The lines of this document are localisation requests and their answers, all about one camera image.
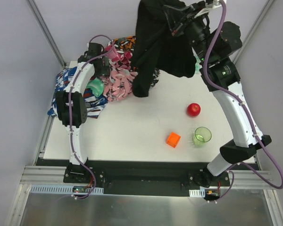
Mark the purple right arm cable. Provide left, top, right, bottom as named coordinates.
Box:
left=199, top=0, right=283, bottom=203

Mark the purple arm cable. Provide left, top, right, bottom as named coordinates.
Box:
left=199, top=0, right=283, bottom=203
left=67, top=34, right=118, bottom=200

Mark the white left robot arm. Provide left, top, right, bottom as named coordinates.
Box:
left=55, top=42, right=109, bottom=165

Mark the green cloth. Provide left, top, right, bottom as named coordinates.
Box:
left=86, top=78, right=104, bottom=97

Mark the blue white red print cloth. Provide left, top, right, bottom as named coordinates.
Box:
left=47, top=66, right=108, bottom=120

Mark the green transparent cup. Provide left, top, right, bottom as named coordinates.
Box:
left=192, top=127, right=212, bottom=146

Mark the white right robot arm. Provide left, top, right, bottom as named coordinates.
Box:
left=163, top=0, right=272, bottom=177

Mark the orange black white print cloth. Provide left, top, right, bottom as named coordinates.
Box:
left=113, top=35, right=136, bottom=53

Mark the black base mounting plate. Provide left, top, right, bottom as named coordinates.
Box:
left=35, top=158, right=260, bottom=196

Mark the red apple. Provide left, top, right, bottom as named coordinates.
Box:
left=186, top=103, right=201, bottom=117

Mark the orange plastic cube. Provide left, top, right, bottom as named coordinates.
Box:
left=166, top=132, right=181, bottom=148

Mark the pink crane print cloth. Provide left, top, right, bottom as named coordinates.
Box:
left=101, top=65, right=138, bottom=102

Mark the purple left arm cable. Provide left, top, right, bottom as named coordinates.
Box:
left=67, top=34, right=118, bottom=200

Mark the magenta pink cloth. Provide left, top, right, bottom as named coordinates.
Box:
left=104, top=44, right=132, bottom=70

